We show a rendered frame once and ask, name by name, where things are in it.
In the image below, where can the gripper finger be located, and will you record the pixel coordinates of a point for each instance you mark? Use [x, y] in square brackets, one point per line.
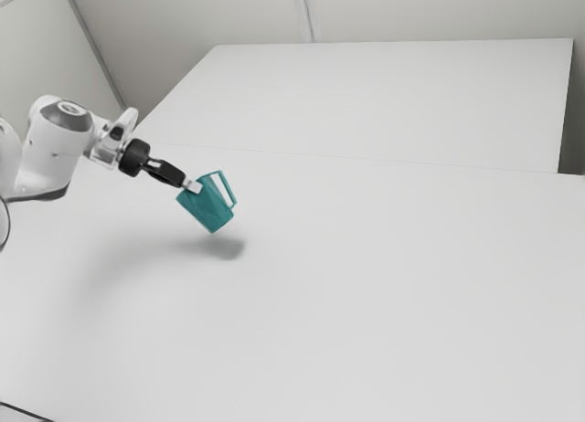
[176, 176]

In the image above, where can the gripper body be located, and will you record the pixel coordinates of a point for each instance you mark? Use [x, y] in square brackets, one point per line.
[135, 157]

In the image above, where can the teal faceted mug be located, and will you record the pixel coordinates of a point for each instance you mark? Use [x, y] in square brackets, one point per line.
[208, 205]

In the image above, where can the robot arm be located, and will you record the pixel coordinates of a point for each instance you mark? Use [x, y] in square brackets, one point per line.
[50, 148]

